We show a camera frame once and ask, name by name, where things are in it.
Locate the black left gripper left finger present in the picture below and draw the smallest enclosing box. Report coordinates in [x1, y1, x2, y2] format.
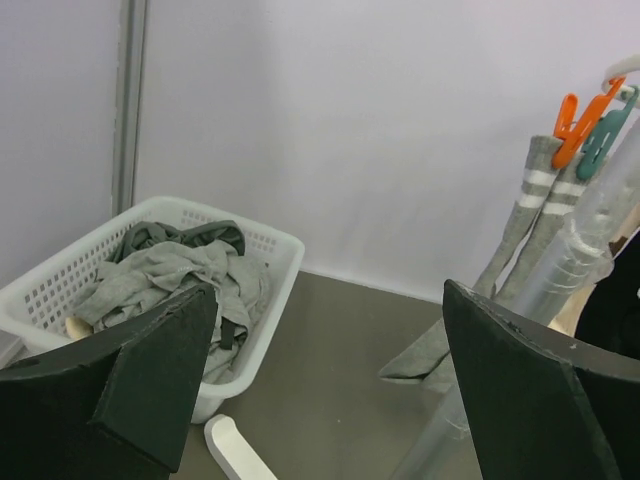
[1, 285, 218, 479]

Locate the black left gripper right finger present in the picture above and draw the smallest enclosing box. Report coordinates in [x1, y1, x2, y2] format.
[443, 280, 639, 479]

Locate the white drying rack stand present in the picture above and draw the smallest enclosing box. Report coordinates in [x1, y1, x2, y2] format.
[203, 54, 640, 480]

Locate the grey striped sock right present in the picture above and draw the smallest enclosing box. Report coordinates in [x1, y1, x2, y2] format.
[379, 154, 589, 393]

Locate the grey striped sock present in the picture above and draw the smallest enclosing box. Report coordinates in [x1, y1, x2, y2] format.
[473, 135, 562, 298]
[379, 154, 589, 393]

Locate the white laundry basket left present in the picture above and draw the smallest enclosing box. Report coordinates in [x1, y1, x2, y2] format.
[1, 197, 304, 424]

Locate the grey clothes pile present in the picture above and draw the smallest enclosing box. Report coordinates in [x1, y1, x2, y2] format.
[65, 221, 271, 384]

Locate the grey striped sock left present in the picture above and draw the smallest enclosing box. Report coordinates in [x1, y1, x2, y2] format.
[473, 135, 562, 298]

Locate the orange clothes peg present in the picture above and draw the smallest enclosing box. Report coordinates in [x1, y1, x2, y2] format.
[551, 76, 626, 170]

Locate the teal clothes peg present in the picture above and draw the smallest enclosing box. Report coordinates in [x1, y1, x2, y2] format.
[576, 85, 639, 181]

